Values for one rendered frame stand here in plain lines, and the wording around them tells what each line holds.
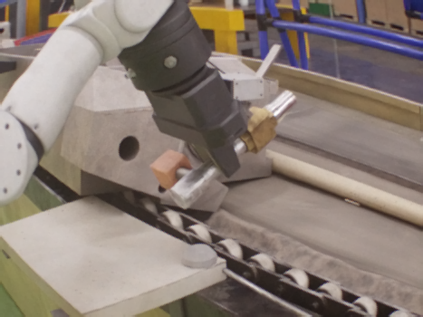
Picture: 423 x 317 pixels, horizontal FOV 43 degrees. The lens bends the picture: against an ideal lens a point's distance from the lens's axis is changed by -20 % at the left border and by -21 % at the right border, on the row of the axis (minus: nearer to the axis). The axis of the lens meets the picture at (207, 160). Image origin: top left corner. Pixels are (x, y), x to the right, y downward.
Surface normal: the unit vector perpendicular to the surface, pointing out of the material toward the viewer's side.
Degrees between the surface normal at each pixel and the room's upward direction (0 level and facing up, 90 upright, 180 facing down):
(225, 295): 0
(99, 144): 90
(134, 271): 0
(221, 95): 90
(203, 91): 90
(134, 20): 84
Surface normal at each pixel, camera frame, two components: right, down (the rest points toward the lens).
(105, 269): -0.06, -0.94
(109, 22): 0.15, 0.51
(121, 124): 0.60, 0.23
